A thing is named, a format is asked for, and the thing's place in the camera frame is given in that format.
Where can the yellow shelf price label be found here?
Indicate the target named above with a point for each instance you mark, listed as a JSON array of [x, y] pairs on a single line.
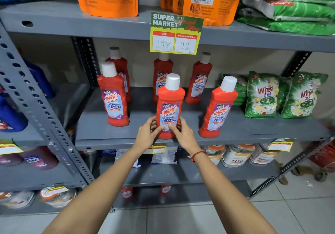
[[157, 149], [280, 145], [53, 190], [9, 147]]

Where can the blue bottle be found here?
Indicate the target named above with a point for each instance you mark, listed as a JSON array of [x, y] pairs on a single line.
[[41, 80], [11, 116]]

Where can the person's right hand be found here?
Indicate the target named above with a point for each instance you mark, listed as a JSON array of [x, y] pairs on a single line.
[[187, 138]]

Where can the person's left hand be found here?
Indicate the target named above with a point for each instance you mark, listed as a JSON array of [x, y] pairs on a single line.
[[145, 137]]

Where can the red cleaner bottle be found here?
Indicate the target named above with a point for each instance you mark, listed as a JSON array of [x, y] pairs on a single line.
[[170, 97]]

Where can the red wheeled trolley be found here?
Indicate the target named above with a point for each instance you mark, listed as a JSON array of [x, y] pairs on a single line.
[[323, 157]]

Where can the small red bottle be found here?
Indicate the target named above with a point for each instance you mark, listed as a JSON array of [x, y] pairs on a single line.
[[127, 193], [166, 189]]

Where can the white plastic packet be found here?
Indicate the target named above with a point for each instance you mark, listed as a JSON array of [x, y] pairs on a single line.
[[165, 155], [125, 155]]

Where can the person's left thumb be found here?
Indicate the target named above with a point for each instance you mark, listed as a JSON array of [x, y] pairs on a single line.
[[158, 130]]

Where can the white orange pouch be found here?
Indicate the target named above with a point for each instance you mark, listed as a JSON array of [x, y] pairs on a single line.
[[236, 156], [18, 199], [263, 157], [60, 199], [216, 154]]

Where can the maroon bottle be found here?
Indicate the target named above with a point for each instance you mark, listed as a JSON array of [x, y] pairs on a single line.
[[10, 160], [41, 159]]

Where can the grey metal shelf rack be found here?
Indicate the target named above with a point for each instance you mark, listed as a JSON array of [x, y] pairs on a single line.
[[26, 177], [117, 134]]

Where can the person's right forearm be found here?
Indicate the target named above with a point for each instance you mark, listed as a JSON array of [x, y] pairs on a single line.
[[227, 197]]

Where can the group of red bottles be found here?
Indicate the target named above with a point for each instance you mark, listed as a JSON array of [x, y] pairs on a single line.
[[113, 102]]

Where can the person's left forearm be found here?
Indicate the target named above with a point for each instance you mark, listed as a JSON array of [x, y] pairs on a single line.
[[99, 194]]

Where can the green yellow price sign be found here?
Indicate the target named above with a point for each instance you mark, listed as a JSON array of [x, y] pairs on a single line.
[[175, 33]]

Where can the green floral detergent packet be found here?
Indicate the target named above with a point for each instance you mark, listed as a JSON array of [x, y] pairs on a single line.
[[239, 89], [263, 96], [283, 95], [303, 97]]

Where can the person's right thumb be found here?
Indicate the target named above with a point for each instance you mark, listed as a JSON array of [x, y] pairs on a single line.
[[173, 129]]

